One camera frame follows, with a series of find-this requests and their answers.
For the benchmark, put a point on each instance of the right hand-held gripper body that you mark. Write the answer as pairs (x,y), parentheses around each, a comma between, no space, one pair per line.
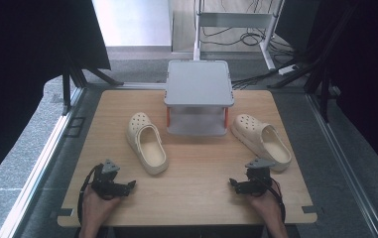
(257,183)

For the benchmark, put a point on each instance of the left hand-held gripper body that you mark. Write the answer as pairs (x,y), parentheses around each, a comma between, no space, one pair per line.
(105,183)

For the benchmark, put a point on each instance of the person's right hand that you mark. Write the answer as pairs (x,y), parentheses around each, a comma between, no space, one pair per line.
(265,206)

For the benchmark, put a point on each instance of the person's left hand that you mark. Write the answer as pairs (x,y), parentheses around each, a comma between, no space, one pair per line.
(96,206)

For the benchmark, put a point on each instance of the cream clog shoe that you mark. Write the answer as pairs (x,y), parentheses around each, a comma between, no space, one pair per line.
(148,147)
(264,142)

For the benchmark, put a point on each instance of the black tape strip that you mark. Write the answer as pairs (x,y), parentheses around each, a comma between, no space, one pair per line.
(309,209)
(64,212)

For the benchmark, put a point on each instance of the grey two-tier shoe rack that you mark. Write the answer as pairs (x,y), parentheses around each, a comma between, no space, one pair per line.
(198,84)

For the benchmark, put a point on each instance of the black tripod stand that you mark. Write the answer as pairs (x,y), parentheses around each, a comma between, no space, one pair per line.
(69,79)

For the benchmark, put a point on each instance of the white power strip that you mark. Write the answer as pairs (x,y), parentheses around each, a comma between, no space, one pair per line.
(287,69)

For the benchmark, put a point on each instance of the black metal stand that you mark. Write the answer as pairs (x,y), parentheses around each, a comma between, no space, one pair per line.
(322,76)

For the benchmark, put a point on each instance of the dark curtain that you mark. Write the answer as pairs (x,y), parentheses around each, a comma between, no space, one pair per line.
(368,82)
(21,66)

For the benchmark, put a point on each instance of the white metal stand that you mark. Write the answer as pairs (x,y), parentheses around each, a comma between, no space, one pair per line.
(232,20)

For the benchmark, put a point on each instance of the aluminium rail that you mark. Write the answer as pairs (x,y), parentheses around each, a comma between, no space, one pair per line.
(41,165)
(345,165)
(137,85)

